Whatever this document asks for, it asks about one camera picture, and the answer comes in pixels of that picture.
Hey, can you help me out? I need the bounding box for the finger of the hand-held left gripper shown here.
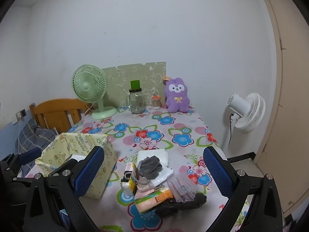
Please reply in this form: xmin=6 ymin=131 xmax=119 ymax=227
xmin=0 ymin=147 xmax=42 ymax=174

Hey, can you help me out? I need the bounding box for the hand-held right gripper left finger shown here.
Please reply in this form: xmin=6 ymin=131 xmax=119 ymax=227
xmin=23 ymin=146 xmax=105 ymax=232

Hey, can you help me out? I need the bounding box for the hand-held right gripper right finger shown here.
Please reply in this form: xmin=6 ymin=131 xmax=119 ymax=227
xmin=203 ymin=147 xmax=283 ymax=232

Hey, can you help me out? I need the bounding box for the yellow fabric storage box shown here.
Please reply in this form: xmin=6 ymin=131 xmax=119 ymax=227
xmin=35 ymin=132 xmax=116 ymax=199

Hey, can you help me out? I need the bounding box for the clear plastic bottle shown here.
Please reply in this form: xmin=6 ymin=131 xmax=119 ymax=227
xmin=168 ymin=176 xmax=200 ymax=202

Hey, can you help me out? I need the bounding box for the pink yellow tissue pack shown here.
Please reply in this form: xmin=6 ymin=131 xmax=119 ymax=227
xmin=121 ymin=162 xmax=137 ymax=196

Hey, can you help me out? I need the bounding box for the white thin cloth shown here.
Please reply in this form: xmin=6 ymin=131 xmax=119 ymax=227
xmin=152 ymin=165 xmax=174 ymax=187

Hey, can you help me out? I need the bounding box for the black cloth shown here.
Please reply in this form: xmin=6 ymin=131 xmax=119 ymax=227
xmin=156 ymin=193 xmax=207 ymax=218

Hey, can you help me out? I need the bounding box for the beige cloth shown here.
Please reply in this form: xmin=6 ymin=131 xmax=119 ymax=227
xmin=135 ymin=176 xmax=165 ymax=193

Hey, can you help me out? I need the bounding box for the grey sock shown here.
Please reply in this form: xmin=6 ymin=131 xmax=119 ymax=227
xmin=138 ymin=156 xmax=163 ymax=180

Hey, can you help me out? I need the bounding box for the white towel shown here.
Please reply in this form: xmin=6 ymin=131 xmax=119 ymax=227
xmin=137 ymin=148 xmax=169 ymax=168

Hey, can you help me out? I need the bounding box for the orange green snack packet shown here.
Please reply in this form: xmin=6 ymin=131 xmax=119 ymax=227
xmin=134 ymin=190 xmax=173 ymax=213

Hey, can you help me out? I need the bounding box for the plaid pillow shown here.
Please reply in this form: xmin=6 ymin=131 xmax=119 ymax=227
xmin=16 ymin=119 xmax=58 ymax=155

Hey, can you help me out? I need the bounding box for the wooden chair headboard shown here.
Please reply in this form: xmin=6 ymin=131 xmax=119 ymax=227
xmin=29 ymin=98 xmax=93 ymax=134

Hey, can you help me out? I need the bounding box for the floral tablecloth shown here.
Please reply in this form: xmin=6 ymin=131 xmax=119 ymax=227
xmin=25 ymin=105 xmax=254 ymax=232

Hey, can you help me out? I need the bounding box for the white standing fan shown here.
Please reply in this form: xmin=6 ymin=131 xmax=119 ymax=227
xmin=220 ymin=92 xmax=266 ymax=151

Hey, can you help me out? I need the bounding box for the glass jar green lid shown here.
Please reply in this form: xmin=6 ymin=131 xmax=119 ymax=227
xmin=126 ymin=80 xmax=145 ymax=114

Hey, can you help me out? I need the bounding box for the purple plush toy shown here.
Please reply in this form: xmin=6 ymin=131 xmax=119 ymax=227
xmin=162 ymin=76 xmax=191 ymax=113

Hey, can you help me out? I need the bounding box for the green desk fan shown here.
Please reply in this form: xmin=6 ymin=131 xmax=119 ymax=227
xmin=71 ymin=64 xmax=118 ymax=119

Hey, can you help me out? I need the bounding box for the toothpick container orange lid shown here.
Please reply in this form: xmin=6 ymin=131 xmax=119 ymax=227
xmin=151 ymin=95 xmax=162 ymax=109

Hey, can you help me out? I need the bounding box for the beige door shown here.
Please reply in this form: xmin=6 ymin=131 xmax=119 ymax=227
xmin=253 ymin=0 xmax=309 ymax=223

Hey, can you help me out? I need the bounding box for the green patterned board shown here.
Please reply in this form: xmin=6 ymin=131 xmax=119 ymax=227
xmin=101 ymin=62 xmax=166 ymax=108

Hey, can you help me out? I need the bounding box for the white charging cable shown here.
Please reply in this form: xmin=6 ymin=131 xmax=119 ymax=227
xmin=14 ymin=121 xmax=24 ymax=155

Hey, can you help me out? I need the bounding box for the black fan cable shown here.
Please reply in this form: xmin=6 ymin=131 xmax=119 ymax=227
xmin=229 ymin=112 xmax=234 ymax=146

